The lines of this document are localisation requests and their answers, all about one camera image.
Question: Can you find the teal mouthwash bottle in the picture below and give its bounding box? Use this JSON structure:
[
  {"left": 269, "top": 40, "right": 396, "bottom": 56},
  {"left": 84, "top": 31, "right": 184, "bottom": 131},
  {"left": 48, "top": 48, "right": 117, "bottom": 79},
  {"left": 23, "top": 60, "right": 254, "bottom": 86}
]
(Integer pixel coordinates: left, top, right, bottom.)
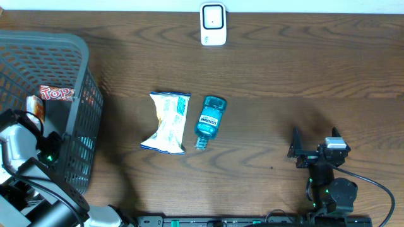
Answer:
[{"left": 194, "top": 96, "right": 227, "bottom": 150}]

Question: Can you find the cream snack bag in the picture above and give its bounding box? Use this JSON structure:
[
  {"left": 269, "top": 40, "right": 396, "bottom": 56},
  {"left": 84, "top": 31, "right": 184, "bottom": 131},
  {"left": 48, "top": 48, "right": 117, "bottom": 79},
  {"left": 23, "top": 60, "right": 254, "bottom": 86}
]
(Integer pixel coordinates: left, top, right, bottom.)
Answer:
[{"left": 140, "top": 92, "right": 191, "bottom": 154}]

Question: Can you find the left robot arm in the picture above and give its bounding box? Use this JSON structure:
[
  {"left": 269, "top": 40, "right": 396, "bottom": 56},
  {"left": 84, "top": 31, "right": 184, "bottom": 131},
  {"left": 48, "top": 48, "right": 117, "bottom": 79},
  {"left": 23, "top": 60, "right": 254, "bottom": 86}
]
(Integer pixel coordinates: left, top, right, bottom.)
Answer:
[{"left": 1, "top": 109, "right": 138, "bottom": 226}]

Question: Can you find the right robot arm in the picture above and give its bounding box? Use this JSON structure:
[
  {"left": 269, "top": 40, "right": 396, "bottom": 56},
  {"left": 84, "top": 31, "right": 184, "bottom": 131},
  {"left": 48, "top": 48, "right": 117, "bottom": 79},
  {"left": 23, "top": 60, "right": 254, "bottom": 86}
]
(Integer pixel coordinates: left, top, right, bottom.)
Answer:
[{"left": 287, "top": 127, "right": 358, "bottom": 215}]

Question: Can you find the white barcode scanner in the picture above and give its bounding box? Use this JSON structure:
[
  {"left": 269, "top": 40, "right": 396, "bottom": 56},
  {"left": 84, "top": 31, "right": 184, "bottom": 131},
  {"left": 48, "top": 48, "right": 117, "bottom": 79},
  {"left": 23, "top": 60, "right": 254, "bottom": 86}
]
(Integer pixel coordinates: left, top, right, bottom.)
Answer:
[{"left": 199, "top": 3, "right": 227, "bottom": 46}]

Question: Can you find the small orange snack packet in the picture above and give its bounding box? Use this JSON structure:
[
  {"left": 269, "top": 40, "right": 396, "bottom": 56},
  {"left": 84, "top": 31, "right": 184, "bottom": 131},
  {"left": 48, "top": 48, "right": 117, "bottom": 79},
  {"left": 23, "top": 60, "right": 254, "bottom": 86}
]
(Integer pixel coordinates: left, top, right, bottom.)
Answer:
[{"left": 26, "top": 95, "right": 45, "bottom": 124}]

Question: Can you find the red Top candy bar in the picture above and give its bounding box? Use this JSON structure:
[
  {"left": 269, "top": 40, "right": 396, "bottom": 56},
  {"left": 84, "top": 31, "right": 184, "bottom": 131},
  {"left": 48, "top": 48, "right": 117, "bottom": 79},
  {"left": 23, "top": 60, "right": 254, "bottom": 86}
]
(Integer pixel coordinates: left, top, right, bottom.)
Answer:
[{"left": 39, "top": 85, "right": 74, "bottom": 102}]

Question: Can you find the grey plastic basket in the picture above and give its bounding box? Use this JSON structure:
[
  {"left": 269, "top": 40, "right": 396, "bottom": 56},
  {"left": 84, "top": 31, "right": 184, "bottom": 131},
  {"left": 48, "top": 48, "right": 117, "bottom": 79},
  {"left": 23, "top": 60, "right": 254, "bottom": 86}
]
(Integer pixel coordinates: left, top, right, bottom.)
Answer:
[{"left": 1, "top": 30, "right": 103, "bottom": 194}]

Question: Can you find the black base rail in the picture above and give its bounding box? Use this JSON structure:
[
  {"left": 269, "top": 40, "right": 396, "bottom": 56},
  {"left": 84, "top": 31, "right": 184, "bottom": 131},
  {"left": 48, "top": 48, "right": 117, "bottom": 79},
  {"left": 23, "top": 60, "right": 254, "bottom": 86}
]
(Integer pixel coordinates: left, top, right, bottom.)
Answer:
[{"left": 136, "top": 216, "right": 372, "bottom": 227}]

